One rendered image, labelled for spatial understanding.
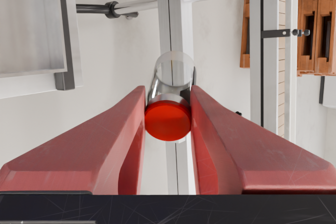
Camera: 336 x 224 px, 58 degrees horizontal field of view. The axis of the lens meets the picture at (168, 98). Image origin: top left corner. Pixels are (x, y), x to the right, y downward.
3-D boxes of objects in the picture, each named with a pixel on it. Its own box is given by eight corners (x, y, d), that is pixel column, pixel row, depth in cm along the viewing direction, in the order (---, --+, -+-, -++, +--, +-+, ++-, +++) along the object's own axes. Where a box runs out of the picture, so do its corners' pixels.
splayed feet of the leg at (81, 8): (52, 0, 136) (71, -5, 127) (131, 8, 174) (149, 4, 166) (54, 18, 137) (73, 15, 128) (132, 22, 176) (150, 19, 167)
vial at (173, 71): (151, 79, 17) (137, 131, 13) (160, 44, 15) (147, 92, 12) (189, 89, 17) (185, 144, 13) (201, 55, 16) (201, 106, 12)
